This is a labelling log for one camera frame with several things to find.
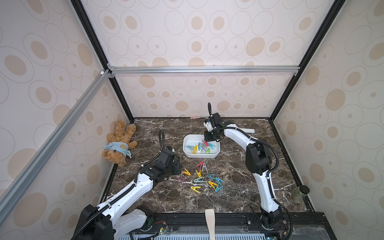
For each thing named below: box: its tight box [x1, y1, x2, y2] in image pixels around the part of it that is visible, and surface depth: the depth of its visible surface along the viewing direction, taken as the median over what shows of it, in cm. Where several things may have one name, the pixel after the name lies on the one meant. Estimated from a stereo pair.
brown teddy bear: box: [102, 119, 138, 167], surface depth 96 cm
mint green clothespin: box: [193, 176, 205, 183], surface depth 89 cm
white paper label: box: [240, 128, 255, 134], surface depth 115 cm
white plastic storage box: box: [182, 134, 221, 158], surface depth 102 cm
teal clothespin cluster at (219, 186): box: [214, 183, 224, 193], surface depth 87 cm
